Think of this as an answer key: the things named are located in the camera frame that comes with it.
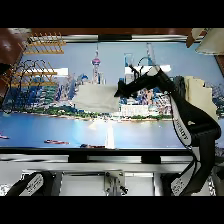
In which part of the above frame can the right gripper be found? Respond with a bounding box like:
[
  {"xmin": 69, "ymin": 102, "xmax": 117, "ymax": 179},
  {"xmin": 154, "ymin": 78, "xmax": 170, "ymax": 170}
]
[{"xmin": 122, "ymin": 77, "xmax": 147, "ymax": 96}]

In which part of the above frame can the white shirt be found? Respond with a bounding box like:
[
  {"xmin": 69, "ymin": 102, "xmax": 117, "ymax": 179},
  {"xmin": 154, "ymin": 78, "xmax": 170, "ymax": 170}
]
[{"xmin": 71, "ymin": 82, "xmax": 121, "ymax": 114}]

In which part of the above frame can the black garment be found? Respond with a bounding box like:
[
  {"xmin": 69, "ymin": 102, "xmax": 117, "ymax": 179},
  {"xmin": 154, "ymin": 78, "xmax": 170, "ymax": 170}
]
[{"xmin": 172, "ymin": 75, "xmax": 188, "ymax": 101}]

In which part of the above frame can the cream garment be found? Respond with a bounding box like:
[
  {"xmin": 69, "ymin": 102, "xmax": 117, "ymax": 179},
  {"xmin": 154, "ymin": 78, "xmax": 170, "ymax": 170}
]
[{"xmin": 184, "ymin": 75, "xmax": 220, "ymax": 122}]

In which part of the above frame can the white garment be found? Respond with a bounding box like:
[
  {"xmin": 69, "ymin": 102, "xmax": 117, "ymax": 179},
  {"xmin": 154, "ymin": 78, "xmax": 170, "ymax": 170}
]
[{"xmin": 186, "ymin": 28, "xmax": 224, "ymax": 56}]

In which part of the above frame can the silver frame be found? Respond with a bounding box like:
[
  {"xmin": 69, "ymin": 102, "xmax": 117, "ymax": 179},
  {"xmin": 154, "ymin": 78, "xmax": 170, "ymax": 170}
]
[{"xmin": 0, "ymin": 152, "xmax": 224, "ymax": 197}]

